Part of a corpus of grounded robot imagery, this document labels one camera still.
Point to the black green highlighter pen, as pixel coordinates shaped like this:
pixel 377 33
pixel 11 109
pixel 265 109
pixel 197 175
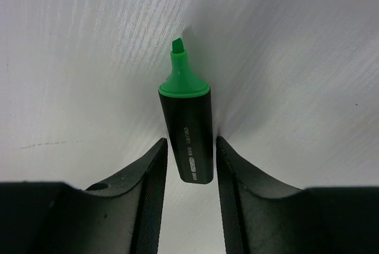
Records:
pixel 186 105

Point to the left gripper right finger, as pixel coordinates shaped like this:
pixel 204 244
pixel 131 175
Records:
pixel 259 213

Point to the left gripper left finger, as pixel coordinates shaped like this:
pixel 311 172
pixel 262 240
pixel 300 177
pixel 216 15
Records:
pixel 129 204

